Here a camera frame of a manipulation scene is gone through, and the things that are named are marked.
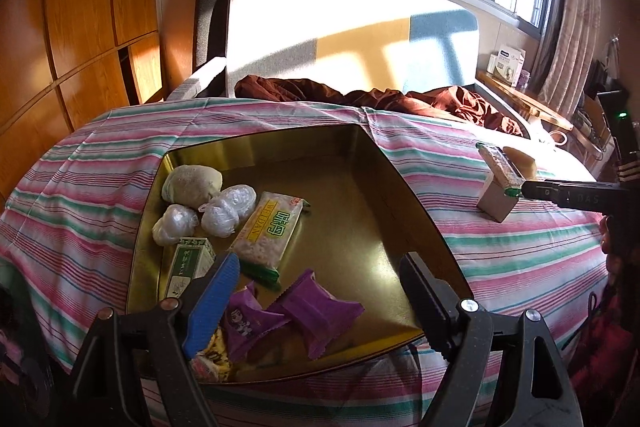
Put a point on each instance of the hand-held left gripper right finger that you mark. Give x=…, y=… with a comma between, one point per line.
x=425, y=297

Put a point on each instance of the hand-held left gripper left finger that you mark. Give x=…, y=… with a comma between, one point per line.
x=212, y=302

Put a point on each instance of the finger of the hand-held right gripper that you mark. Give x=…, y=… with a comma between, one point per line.
x=575, y=183
x=575, y=198

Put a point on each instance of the purple snack packet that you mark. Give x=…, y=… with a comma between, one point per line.
x=245, y=322
x=315, y=307

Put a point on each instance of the green and white carton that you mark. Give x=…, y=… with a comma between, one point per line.
x=187, y=262

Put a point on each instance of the green-edged rice cracker packet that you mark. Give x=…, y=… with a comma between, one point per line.
x=502, y=169

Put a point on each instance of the white rice cracker packet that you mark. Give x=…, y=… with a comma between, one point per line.
x=267, y=229

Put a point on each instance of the gold tin box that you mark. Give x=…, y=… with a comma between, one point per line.
x=350, y=207

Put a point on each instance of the person's right hand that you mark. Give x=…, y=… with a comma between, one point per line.
x=610, y=237

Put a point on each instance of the cluttered desk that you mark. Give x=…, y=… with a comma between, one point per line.
x=595, y=117

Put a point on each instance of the yellow cake slice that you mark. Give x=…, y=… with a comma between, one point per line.
x=526, y=164

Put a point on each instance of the yellow patterned snack packet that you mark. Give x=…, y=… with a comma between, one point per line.
x=212, y=354

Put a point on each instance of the plain cardboard box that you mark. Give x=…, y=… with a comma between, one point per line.
x=495, y=205

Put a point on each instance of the white plastic bag bundle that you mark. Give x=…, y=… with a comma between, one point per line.
x=175, y=224
x=227, y=209

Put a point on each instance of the wooden bedside shelf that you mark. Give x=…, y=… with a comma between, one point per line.
x=530, y=104

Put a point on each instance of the purple jar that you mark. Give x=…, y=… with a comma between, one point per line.
x=525, y=78

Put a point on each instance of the white product box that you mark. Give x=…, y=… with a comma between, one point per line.
x=506, y=67

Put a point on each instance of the floral pink curtain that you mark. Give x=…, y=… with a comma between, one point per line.
x=570, y=17

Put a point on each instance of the pink quilted cloth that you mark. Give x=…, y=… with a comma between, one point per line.
x=605, y=342

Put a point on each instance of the brown blanket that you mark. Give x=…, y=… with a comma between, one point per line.
x=380, y=99

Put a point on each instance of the padded bed headboard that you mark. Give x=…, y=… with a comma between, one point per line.
x=350, y=32

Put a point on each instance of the wooden wardrobe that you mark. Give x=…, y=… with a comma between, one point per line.
x=80, y=27

